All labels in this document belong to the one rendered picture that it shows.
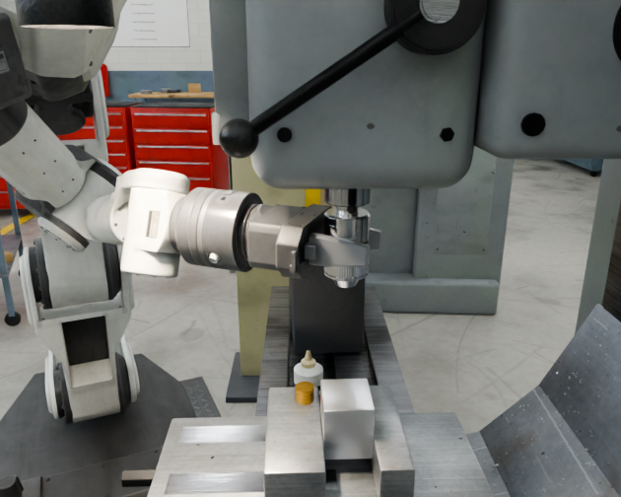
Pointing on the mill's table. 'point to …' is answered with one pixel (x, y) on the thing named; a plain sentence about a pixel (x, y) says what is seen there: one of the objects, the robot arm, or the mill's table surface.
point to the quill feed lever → (398, 12)
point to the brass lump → (305, 392)
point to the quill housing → (358, 101)
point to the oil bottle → (309, 372)
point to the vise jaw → (294, 447)
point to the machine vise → (247, 428)
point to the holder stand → (326, 315)
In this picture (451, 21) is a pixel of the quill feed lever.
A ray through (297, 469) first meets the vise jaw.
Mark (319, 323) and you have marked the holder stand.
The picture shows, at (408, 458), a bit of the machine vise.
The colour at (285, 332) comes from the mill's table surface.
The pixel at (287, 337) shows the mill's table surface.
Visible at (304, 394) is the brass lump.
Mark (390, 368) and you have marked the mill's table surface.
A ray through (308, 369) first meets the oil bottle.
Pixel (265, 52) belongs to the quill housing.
